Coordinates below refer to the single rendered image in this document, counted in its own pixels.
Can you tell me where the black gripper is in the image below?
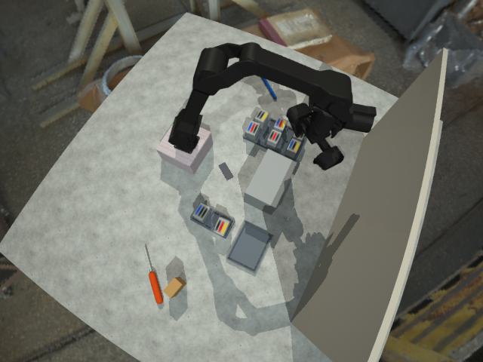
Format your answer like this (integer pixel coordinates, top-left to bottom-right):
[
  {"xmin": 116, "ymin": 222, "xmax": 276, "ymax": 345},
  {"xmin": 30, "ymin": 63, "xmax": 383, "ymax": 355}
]
[{"xmin": 286, "ymin": 103, "xmax": 344, "ymax": 170}]

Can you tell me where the dark grey flat bar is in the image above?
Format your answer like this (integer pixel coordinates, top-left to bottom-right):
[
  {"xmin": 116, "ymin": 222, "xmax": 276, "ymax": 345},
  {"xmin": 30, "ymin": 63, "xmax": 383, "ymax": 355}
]
[{"xmin": 218, "ymin": 162, "xmax": 233, "ymax": 180}]

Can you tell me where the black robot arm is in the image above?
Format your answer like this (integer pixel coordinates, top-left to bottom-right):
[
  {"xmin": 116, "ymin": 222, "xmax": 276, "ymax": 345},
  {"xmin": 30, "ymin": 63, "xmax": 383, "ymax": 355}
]
[{"xmin": 168, "ymin": 42, "xmax": 377, "ymax": 154}]

